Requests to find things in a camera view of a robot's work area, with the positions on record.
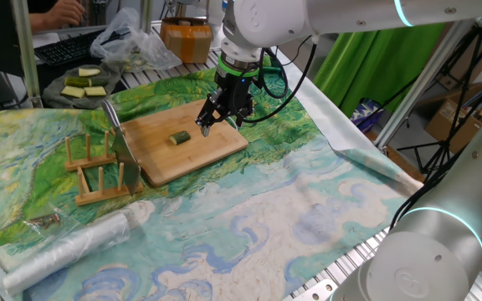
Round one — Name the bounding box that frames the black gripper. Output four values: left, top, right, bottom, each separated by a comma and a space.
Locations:
194, 69, 259, 137

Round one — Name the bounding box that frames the steel cleaver knife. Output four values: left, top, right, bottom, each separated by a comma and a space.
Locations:
100, 99, 142, 197

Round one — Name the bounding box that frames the green cucumber chunk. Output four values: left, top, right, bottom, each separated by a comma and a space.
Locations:
168, 130, 192, 146

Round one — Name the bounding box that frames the person's bare hand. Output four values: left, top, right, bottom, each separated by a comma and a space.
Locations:
42, 0, 86, 30

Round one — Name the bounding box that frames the bamboo cutting board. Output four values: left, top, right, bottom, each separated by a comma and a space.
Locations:
119, 98, 250, 188

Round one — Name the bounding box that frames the crumpled clear plastic bag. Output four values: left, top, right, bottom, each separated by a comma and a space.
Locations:
90, 7, 182, 73

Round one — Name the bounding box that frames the painted landscape tablecloth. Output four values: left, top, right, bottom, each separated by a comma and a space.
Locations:
0, 44, 424, 301

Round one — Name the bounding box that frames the wooden peg rack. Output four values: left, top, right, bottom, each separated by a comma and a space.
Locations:
64, 130, 145, 207

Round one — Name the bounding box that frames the blue white patterned bag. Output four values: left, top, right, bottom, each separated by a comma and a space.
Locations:
351, 98, 387, 133

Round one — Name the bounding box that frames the black computer keyboard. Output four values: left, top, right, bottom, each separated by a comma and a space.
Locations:
33, 28, 125, 67

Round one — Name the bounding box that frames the green curtain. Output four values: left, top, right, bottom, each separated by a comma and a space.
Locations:
312, 23, 447, 119

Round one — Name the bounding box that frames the small bag of screws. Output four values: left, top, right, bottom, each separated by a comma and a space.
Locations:
23, 204, 81, 240

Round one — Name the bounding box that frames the clear plastic bag roll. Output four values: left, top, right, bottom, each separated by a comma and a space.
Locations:
1, 211, 132, 297

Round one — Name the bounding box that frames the metal mounting plate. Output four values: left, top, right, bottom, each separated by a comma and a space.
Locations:
293, 278, 339, 301

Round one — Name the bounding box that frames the open cardboard box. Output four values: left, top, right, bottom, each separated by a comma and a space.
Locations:
424, 79, 482, 154

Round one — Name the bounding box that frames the black tripod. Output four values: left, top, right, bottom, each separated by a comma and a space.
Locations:
396, 24, 482, 176

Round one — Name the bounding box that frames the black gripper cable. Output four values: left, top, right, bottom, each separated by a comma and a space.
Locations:
230, 35, 318, 126

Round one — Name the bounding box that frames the aluminium frame beam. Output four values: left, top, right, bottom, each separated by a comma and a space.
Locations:
373, 18, 479, 152
139, 0, 155, 35
11, 0, 44, 110

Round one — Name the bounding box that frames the black cable bundle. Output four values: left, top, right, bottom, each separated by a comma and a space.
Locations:
389, 140, 466, 232

